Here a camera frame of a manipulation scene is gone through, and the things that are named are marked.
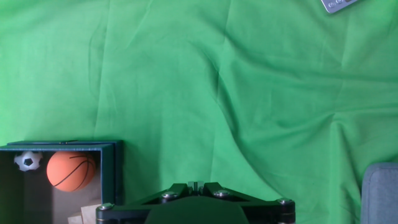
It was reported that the small toy soccer ball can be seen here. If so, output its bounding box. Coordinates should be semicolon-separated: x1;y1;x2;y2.
13;151;44;172

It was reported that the silver digital scale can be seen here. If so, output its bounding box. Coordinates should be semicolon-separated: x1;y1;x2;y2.
320;0;360;14

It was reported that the green cloth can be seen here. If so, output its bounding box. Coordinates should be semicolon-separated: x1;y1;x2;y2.
0;0;398;224

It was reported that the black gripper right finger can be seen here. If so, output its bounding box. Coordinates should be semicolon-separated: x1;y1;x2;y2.
196;181;296;224

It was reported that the orange toy basketball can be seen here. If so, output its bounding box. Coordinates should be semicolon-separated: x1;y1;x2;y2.
46;151;97;193

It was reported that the dark green gift box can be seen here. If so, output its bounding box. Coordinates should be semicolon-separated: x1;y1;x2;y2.
0;139;124;224

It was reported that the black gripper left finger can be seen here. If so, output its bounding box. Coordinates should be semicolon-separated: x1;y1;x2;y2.
95;181;196;224

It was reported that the small wooden block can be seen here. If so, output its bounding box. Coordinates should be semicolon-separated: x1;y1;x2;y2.
67;203;103;224

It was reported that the grey fabric cushion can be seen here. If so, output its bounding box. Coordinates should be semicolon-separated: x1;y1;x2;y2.
359;162;398;224

